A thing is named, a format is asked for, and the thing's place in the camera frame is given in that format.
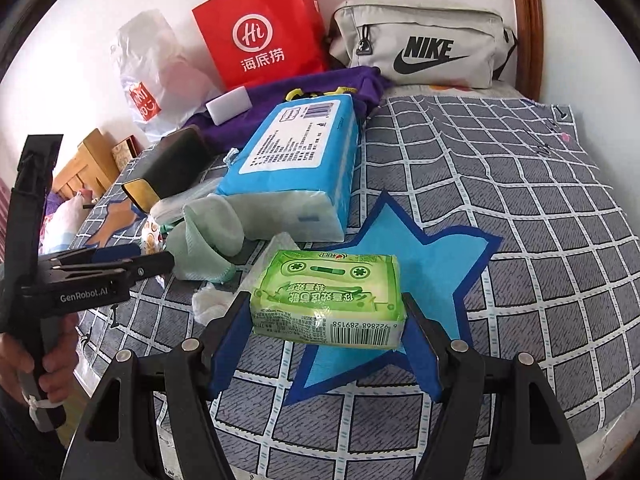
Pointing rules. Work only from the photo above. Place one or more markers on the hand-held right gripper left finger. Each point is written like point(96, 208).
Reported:
point(227, 347)

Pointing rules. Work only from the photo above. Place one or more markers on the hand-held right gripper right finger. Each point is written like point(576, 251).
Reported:
point(422, 355)

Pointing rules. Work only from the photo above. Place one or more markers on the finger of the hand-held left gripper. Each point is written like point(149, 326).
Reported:
point(150, 266)
point(117, 254)

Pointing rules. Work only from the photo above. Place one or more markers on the white tissue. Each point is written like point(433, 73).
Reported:
point(210, 305)

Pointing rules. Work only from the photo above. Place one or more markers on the green tissue pack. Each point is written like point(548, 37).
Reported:
point(325, 295)

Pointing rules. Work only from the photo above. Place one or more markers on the person's left hand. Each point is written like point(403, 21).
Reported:
point(12, 360)

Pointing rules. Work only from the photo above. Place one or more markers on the pink and white cloth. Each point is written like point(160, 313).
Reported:
point(65, 220)

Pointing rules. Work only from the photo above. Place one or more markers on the translucent plastic packet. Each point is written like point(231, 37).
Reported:
point(175, 205)

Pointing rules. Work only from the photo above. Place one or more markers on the mint green sock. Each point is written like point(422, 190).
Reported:
point(210, 230)

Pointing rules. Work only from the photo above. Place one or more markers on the wooden nightstand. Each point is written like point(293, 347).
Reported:
point(95, 160)

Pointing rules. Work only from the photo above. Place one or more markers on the patterned box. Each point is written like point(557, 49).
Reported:
point(122, 152)

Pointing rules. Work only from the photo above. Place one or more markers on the black case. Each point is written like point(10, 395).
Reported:
point(170, 165)

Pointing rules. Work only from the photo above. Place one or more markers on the blue tissue pack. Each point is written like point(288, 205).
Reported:
point(290, 160)

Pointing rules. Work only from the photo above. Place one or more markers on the white foam block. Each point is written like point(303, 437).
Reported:
point(229, 105)

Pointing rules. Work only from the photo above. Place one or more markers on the checked bed sheet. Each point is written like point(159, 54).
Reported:
point(500, 185)

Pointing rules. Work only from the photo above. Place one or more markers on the white plastic bag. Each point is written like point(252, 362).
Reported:
point(150, 50)

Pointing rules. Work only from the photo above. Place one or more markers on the purple cloth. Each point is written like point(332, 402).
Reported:
point(280, 92)

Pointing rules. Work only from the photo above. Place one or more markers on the red paper bag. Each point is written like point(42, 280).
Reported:
point(260, 20)

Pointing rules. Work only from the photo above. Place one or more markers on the grey waist bag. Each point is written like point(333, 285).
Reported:
point(400, 25)

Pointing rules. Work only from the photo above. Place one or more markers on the wooden headboard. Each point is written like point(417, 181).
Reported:
point(530, 20)

